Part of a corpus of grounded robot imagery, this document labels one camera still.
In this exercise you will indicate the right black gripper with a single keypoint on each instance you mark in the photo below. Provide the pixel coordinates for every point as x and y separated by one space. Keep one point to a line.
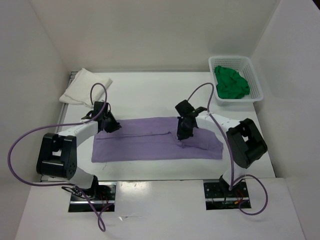
181 134

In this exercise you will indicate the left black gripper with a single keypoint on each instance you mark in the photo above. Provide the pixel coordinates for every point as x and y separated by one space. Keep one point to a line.
115 126

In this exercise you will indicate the purple t shirt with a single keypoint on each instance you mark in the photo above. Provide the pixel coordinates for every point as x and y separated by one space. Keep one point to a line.
152 139

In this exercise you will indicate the white t shirt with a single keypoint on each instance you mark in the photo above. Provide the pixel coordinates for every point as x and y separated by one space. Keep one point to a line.
79 91

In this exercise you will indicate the green t shirt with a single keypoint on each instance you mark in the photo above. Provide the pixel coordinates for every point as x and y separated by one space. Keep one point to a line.
230 84

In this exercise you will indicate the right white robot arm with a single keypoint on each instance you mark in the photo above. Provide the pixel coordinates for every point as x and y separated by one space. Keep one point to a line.
244 141

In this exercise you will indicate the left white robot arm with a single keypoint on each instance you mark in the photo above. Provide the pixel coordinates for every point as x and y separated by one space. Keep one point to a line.
58 153

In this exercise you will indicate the white plastic laundry basket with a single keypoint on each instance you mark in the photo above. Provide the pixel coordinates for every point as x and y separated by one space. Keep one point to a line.
244 66

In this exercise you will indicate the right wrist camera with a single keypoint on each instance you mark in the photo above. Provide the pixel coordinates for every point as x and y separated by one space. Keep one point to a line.
185 109

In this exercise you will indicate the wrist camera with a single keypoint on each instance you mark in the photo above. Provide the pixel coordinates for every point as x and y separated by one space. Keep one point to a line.
185 109
99 112

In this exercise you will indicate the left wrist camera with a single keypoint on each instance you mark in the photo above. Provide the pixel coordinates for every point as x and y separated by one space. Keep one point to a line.
99 112

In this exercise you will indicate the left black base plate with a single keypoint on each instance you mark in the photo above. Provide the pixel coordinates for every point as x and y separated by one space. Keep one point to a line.
103 201

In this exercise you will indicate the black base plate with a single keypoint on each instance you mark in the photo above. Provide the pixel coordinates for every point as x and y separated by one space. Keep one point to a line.
103 201
218 198

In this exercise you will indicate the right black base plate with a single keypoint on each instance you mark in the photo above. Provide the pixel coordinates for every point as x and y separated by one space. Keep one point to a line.
218 198

